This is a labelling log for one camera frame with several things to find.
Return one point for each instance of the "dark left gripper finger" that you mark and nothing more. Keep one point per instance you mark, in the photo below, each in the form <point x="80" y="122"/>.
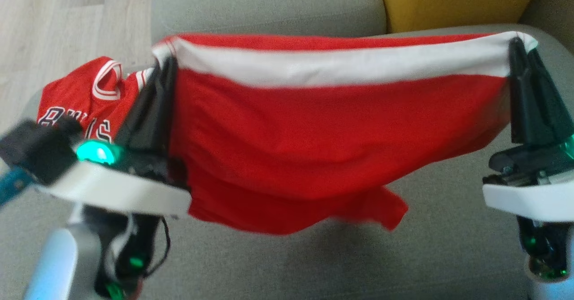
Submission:
<point x="141" y="120"/>
<point x="165" y="111"/>

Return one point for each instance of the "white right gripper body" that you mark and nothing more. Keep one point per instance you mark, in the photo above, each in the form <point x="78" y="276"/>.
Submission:
<point x="529" y="197"/>

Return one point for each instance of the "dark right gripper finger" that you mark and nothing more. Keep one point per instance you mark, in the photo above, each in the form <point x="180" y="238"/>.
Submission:
<point x="521" y="102"/>
<point x="549" y="116"/>

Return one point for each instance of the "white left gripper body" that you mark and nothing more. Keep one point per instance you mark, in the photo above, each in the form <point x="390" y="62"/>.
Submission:
<point x="116" y="188"/>

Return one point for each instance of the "red white basketball jersey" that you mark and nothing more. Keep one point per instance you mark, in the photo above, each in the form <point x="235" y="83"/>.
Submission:
<point x="71" y="98"/>

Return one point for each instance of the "red shorts white waistband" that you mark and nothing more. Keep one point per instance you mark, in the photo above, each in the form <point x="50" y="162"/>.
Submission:
<point x="314" y="143"/>

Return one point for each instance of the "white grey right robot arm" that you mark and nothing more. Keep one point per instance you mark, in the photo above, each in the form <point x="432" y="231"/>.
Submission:
<point x="547" y="250"/>

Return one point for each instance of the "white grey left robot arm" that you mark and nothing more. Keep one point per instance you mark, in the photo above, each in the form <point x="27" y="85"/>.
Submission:
<point x="63" y="264"/>

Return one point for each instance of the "grey-brown sofa cushion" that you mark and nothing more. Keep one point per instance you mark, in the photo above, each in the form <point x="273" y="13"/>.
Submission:
<point x="554" y="8"/>

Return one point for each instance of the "large grey sofa ottoman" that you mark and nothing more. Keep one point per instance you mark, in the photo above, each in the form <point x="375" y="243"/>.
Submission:
<point x="403" y="259"/>

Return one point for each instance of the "grey sofa seat cushion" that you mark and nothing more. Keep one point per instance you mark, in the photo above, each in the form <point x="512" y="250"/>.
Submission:
<point x="269" y="4"/>

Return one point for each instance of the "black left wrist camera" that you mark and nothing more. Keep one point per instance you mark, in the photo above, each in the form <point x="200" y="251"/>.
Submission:
<point x="36" y="152"/>

